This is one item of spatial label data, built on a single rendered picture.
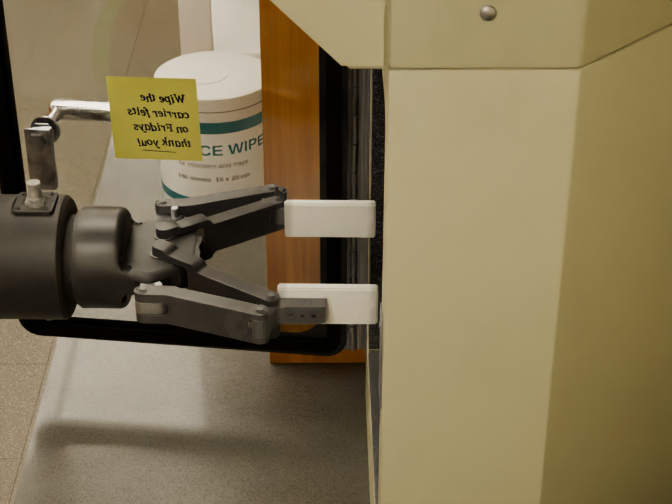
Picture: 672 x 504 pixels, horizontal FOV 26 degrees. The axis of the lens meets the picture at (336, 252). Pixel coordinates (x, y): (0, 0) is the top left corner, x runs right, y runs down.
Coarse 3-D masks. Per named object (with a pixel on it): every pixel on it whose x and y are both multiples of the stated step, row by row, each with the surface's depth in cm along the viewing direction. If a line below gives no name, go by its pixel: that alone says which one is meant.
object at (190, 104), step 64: (64, 0) 117; (128, 0) 116; (192, 0) 115; (256, 0) 115; (64, 64) 120; (128, 64) 119; (192, 64) 118; (256, 64) 117; (64, 128) 123; (128, 128) 122; (192, 128) 121; (256, 128) 120; (64, 192) 126; (128, 192) 125; (192, 192) 124; (256, 256) 127; (128, 320) 132
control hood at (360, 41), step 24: (288, 0) 81; (312, 0) 81; (336, 0) 81; (360, 0) 81; (384, 0) 81; (312, 24) 82; (336, 24) 82; (360, 24) 82; (384, 24) 82; (336, 48) 82; (360, 48) 83; (384, 48) 83
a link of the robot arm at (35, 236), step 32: (32, 192) 104; (0, 224) 103; (32, 224) 103; (64, 224) 104; (0, 256) 102; (32, 256) 102; (64, 256) 104; (0, 288) 103; (32, 288) 103; (64, 288) 105
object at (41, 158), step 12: (24, 132) 122; (36, 132) 121; (48, 132) 121; (36, 144) 122; (48, 144) 122; (36, 156) 123; (48, 156) 123; (36, 168) 123; (48, 168) 123; (48, 180) 124
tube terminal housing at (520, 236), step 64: (448, 0) 81; (512, 0) 81; (576, 0) 81; (640, 0) 85; (384, 64) 89; (448, 64) 83; (512, 64) 83; (576, 64) 83; (640, 64) 88; (448, 128) 85; (512, 128) 85; (576, 128) 85; (640, 128) 91; (384, 192) 90; (448, 192) 87; (512, 192) 87; (576, 192) 88; (640, 192) 94; (384, 256) 90; (448, 256) 90; (512, 256) 90; (576, 256) 91; (640, 256) 97; (384, 320) 92; (448, 320) 92; (512, 320) 92; (576, 320) 94; (640, 320) 101; (384, 384) 95; (448, 384) 95; (512, 384) 95; (576, 384) 98; (640, 384) 105; (384, 448) 98; (448, 448) 98; (512, 448) 98; (576, 448) 101; (640, 448) 109
